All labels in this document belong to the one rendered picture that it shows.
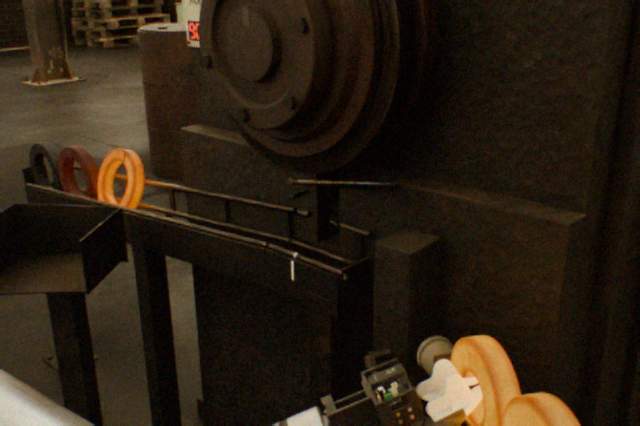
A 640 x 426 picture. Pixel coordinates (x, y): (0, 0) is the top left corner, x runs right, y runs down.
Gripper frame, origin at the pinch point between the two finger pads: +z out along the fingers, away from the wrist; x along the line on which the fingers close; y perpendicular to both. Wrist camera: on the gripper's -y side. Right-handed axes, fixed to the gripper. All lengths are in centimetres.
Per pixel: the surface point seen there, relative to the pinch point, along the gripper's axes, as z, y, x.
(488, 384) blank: 0.0, 4.0, -4.2
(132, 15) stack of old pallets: -95, 4, 1088
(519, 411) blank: 0.5, 5.5, -11.7
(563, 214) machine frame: 24.5, 8.6, 18.2
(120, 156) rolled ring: -47, 20, 111
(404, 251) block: 1.2, 8.3, 26.8
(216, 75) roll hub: -16, 41, 51
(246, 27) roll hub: -9, 48, 43
